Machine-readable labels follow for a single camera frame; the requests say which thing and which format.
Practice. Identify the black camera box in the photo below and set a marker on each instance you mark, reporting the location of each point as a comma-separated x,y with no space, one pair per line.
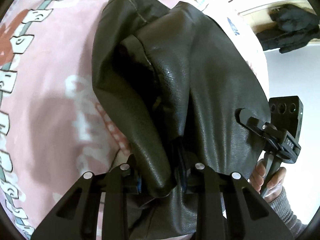
287,113

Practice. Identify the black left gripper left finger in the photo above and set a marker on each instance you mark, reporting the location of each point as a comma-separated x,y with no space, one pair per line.
91,199

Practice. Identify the grey knitted sleeve forearm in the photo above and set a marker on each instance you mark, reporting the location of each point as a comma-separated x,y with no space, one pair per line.
283,209

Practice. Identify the black clothes on shelf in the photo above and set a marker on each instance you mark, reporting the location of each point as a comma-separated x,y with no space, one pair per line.
294,29

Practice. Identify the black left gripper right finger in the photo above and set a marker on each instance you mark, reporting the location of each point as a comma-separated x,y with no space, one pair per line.
220,205

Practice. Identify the pink patterned bed sheet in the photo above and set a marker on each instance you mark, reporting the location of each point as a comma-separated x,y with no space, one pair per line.
52,126

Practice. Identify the black leather jacket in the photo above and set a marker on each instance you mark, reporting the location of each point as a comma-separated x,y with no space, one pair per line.
172,82

